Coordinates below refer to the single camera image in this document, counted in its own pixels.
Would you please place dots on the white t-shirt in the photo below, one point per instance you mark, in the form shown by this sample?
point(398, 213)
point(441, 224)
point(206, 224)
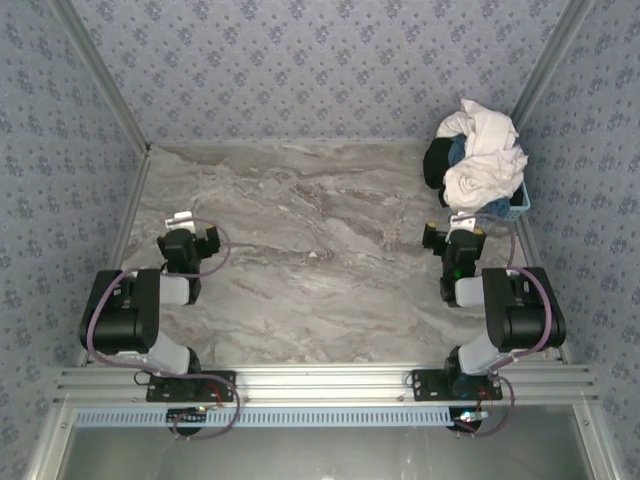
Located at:
point(485, 155)

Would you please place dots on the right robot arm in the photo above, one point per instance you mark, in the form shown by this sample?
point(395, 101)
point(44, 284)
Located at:
point(525, 320)

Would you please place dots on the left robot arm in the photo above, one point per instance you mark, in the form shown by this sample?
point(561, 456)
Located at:
point(125, 320)

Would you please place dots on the light blue plastic basket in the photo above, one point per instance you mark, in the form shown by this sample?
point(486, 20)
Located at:
point(520, 202)

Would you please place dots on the black t-shirt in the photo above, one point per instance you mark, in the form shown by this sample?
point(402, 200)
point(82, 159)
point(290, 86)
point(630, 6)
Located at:
point(436, 162)

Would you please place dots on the blue t-shirt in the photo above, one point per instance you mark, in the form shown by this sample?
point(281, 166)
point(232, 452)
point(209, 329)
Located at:
point(457, 152)

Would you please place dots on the small circuit board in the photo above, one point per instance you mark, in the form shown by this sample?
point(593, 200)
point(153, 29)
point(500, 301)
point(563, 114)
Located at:
point(469, 419)
point(186, 416)

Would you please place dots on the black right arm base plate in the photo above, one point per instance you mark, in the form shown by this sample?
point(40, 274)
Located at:
point(430, 385)

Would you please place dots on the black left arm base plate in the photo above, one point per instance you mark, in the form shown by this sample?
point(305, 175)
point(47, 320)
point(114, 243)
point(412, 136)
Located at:
point(165, 387)

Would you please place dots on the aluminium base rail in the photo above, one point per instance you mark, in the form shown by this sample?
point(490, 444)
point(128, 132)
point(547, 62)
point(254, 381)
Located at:
point(325, 382)

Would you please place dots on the aluminium frame post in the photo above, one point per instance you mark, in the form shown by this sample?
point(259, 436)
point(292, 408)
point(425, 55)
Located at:
point(547, 62)
point(100, 70)

